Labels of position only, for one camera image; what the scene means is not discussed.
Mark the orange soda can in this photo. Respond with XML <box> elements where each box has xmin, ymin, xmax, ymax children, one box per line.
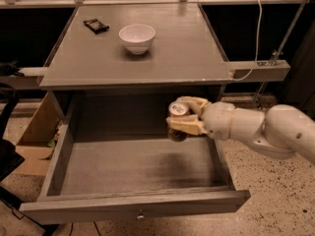
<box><xmin>166</xmin><ymin>101</ymin><xmax>190</xmax><ymax>142</ymax></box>

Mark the cardboard box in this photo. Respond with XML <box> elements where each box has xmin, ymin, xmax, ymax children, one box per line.
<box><xmin>14</xmin><ymin>94</ymin><xmax>60</xmax><ymax>176</ymax></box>

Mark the black snack packet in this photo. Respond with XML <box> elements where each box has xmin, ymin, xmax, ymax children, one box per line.
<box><xmin>84</xmin><ymin>19</ymin><xmax>109</xmax><ymax>34</ymax></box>

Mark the grey open top drawer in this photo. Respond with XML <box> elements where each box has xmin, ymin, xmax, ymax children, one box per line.
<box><xmin>21</xmin><ymin>93</ymin><xmax>250</xmax><ymax>224</ymax></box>

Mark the metal diagonal rod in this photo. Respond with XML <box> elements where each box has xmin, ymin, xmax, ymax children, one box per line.
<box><xmin>252</xmin><ymin>0</ymin><xmax>315</xmax><ymax>105</ymax></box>

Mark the white cable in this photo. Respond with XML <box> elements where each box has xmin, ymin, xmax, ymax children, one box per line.
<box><xmin>231</xmin><ymin>0</ymin><xmax>263</xmax><ymax>83</ymax></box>

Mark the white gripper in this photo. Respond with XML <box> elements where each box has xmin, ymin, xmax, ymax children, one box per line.
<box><xmin>166</xmin><ymin>96</ymin><xmax>236</xmax><ymax>141</ymax></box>

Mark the white ceramic bowl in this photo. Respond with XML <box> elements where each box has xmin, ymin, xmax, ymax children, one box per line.
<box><xmin>118</xmin><ymin>24</ymin><xmax>156</xmax><ymax>54</ymax></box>

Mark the metal drawer knob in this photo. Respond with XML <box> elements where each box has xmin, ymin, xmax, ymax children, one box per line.
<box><xmin>137</xmin><ymin>211</ymin><xmax>146</xmax><ymax>221</ymax></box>

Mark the grey cabinet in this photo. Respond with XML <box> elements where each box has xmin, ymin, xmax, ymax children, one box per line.
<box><xmin>37</xmin><ymin>2</ymin><xmax>234</xmax><ymax>120</ymax></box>

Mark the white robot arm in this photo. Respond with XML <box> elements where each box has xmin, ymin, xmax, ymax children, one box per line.
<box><xmin>166</xmin><ymin>96</ymin><xmax>315</xmax><ymax>164</ymax></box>

